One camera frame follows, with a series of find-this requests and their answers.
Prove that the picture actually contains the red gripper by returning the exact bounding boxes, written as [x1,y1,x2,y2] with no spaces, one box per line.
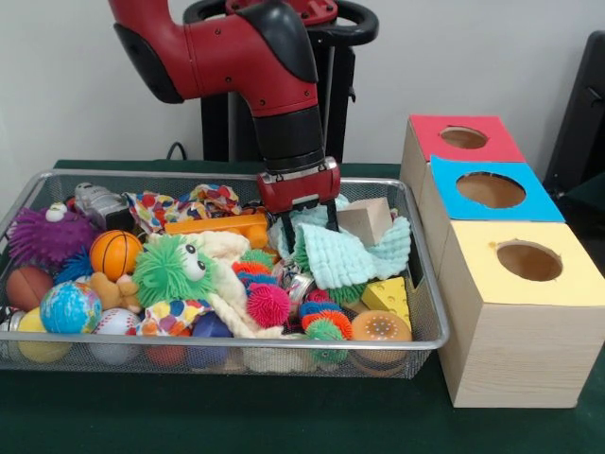
[256,163,342,259]

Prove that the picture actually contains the mint green cloth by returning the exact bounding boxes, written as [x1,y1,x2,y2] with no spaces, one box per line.
[281,193,412,290]

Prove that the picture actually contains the wooden box with three holes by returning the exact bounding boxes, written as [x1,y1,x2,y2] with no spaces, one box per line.
[399,113,605,409]

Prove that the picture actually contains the plain wooden cube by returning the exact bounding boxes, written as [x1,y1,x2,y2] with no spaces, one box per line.
[336,197,394,246]

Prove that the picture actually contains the orange plastic toy block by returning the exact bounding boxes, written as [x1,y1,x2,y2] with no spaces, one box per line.
[164,212,270,250]

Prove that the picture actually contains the yellow toy cheese wedge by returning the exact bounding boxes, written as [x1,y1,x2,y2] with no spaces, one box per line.
[361,276,411,327]

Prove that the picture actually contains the toy burger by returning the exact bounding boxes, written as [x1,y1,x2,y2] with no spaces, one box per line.
[350,309,413,377]

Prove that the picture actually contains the green spiky ball with eyes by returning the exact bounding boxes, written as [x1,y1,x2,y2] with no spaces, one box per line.
[131,235,218,308]

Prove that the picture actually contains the dark green table cloth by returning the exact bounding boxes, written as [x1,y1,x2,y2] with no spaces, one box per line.
[0,159,605,454]

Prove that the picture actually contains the orange basketball toy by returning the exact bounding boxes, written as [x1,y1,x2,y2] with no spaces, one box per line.
[88,230,144,284]

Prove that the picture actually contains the white baseball toy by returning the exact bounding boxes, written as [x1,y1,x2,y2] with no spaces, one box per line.
[89,307,143,365]

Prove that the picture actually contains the globe print ball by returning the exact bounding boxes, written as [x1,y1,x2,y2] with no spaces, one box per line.
[40,280,104,335]

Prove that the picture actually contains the purple spiky ball with eyes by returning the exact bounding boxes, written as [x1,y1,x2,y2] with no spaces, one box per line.
[8,202,98,266]

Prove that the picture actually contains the brown toy football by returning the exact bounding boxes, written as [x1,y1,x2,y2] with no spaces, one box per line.
[5,266,55,312]

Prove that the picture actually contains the wire mesh bin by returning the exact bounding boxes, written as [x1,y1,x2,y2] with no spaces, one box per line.
[0,168,450,379]

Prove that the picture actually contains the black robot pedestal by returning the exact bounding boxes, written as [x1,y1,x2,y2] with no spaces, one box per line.
[182,0,379,165]

